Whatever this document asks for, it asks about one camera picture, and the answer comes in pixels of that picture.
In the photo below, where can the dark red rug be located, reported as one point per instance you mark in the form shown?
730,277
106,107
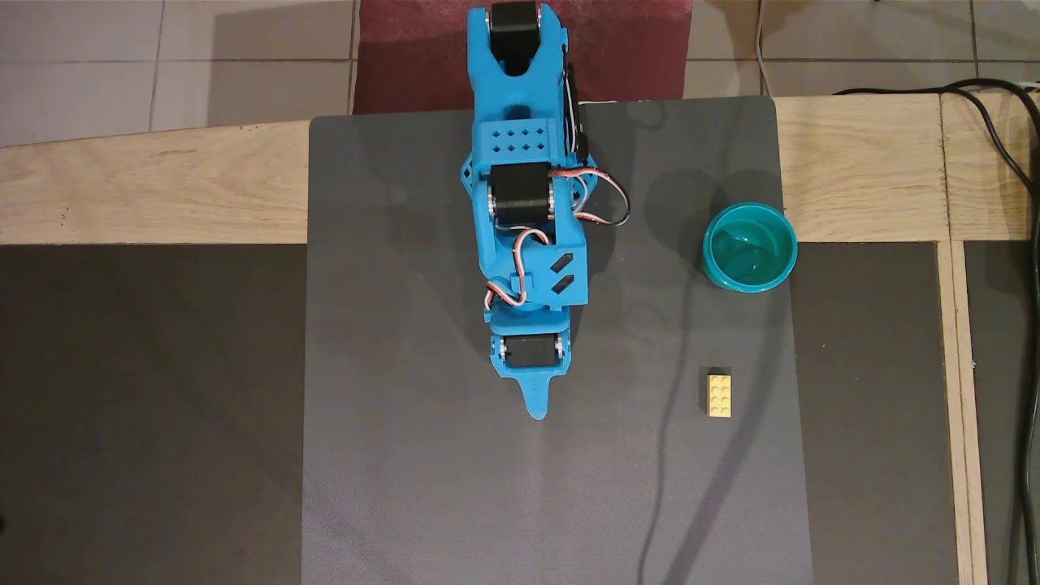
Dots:
406,49

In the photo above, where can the teal plastic cup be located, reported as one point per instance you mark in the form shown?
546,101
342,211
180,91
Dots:
749,248

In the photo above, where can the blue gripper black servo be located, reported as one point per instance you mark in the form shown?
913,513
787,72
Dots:
530,354

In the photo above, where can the grey rubber mat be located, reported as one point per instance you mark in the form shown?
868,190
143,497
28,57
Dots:
406,366

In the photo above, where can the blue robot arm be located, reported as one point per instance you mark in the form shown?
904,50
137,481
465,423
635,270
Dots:
520,138

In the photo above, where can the pale yellow lego brick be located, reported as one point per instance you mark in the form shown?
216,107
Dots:
719,396

